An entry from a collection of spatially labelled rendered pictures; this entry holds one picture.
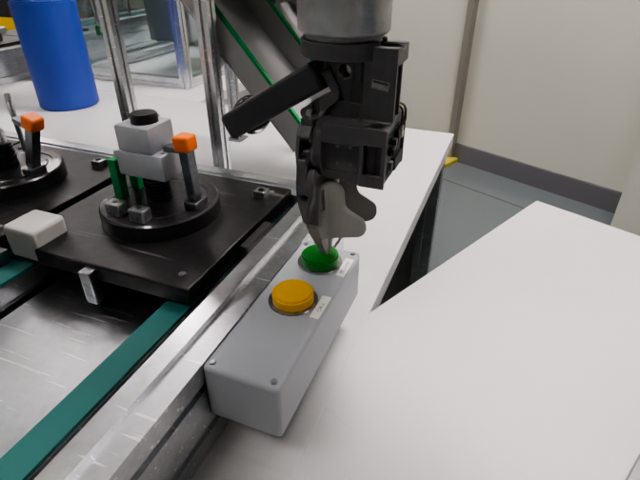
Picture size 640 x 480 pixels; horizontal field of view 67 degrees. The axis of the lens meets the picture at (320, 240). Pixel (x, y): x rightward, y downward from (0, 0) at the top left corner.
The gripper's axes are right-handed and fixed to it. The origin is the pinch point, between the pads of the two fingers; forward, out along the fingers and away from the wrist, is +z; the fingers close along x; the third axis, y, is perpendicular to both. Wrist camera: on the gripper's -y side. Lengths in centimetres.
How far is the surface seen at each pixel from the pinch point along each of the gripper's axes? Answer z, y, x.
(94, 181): 1.8, -36.0, 5.5
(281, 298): 1.6, -0.5, -8.5
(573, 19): 7, 37, 255
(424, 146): 13, -1, 65
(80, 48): -3, -94, 63
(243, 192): 1.8, -15.0, 10.0
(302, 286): 1.6, 0.6, -6.1
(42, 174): -0.2, -40.4, 1.3
